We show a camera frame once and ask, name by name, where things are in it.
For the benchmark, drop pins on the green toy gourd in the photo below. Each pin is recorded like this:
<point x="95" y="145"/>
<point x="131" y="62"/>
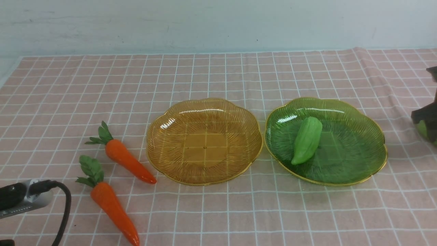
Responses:
<point x="428" y="131"/>
<point x="307" y="140"/>

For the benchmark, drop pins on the green ribbed glass plate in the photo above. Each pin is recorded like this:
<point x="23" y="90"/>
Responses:
<point x="351" y="149"/>

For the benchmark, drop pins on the amber ribbed glass plate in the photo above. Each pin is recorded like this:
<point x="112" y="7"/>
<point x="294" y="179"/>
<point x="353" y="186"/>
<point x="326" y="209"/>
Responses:
<point x="203" y="142"/>

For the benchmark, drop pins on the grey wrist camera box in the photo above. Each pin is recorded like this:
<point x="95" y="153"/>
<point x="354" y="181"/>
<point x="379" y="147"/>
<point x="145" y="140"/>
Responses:
<point x="22" y="197"/>

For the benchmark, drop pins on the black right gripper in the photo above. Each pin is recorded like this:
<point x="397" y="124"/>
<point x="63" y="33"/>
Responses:
<point x="427" y="113"/>

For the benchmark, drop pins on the orange toy carrot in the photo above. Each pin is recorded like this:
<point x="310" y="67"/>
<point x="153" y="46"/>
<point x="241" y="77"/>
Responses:
<point x="117" y="152"/>
<point x="104" y="196"/>

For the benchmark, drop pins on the pink checkered tablecloth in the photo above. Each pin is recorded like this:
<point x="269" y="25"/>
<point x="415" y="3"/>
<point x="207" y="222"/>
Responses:
<point x="50" y="106"/>

